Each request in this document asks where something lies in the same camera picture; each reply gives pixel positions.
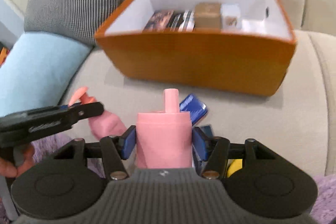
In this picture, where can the beige sofa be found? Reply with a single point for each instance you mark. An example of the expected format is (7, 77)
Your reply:
(302, 108)

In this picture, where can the light blue pillow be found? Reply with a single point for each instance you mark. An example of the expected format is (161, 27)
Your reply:
(39, 69)

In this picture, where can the clear plastic box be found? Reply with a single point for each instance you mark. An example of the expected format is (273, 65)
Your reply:
(231, 15)

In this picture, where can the dark blue bottle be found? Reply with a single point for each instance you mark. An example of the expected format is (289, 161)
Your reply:
(207, 130)

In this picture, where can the dark printed box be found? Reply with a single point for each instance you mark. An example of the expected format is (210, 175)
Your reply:
(158, 19)

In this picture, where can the plaid case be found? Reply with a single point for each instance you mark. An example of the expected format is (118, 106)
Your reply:
(181, 20)

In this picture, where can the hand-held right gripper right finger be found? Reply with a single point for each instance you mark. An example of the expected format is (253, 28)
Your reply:
(200, 142)

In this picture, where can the pink bottle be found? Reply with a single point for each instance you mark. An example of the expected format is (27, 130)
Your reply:
(105, 124)
(164, 134)

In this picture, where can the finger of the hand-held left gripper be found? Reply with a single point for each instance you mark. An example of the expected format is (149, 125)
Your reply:
(89, 110)
(47, 109)

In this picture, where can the gold box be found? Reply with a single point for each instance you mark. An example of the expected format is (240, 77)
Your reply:
(207, 15)

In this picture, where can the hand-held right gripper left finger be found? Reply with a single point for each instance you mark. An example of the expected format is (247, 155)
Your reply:
(128, 142)

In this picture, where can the person's left hand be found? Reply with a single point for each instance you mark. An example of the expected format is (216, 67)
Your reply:
(8, 169)

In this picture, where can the houndstooth pillow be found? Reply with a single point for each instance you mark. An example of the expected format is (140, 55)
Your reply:
(73, 1)

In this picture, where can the yellow tape measure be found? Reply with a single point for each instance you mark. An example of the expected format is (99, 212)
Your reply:
(233, 167)

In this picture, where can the blue card box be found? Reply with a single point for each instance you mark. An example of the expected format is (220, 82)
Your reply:
(193, 108)

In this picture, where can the orange cardboard box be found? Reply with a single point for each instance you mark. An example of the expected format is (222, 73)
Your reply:
(197, 64)

